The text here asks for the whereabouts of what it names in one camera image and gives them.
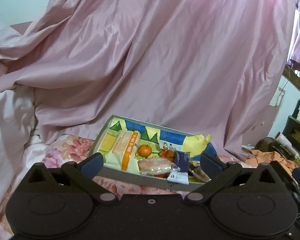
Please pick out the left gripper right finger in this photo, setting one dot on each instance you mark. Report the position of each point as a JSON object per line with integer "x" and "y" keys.
{"x": 221, "y": 175}

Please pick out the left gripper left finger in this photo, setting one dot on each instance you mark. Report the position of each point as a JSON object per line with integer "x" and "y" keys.
{"x": 82, "y": 174}

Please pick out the blue white snack packet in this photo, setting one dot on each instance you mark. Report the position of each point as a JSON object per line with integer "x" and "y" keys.
{"x": 180, "y": 174}

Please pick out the yellow orange cracker packet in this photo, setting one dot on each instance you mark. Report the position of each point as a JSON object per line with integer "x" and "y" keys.
{"x": 122, "y": 155}

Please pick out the pink rice cake packet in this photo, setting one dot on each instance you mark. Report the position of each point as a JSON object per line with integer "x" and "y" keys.
{"x": 156, "y": 166}

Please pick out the small orange tangerine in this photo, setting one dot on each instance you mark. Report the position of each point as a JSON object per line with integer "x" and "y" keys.
{"x": 144, "y": 151}

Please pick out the red snack packet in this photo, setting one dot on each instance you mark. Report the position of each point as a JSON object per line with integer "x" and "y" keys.
{"x": 168, "y": 154}

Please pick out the floral bedsheet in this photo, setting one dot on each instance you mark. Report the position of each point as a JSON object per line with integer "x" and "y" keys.
{"x": 66, "y": 148}

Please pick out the orange cloth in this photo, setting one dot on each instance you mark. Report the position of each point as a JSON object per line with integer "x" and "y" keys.
{"x": 267, "y": 157}

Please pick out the brown bag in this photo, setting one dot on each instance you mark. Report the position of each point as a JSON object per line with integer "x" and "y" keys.
{"x": 267, "y": 144}

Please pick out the dark wooden cabinet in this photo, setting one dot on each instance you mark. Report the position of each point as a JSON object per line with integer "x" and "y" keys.
{"x": 292, "y": 128}

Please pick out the white paper roll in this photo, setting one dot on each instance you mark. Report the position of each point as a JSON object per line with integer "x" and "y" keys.
{"x": 285, "y": 143}

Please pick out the grey cardboard tray box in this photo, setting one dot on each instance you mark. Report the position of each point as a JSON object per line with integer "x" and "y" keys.
{"x": 151, "y": 181}

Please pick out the pale pink quilt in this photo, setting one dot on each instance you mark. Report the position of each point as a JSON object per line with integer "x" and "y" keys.
{"x": 16, "y": 119}

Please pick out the wooden framed window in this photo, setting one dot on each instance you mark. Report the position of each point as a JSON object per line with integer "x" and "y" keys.
{"x": 289, "y": 74}

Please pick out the pink satin curtain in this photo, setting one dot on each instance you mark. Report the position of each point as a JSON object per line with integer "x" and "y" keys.
{"x": 198, "y": 66}

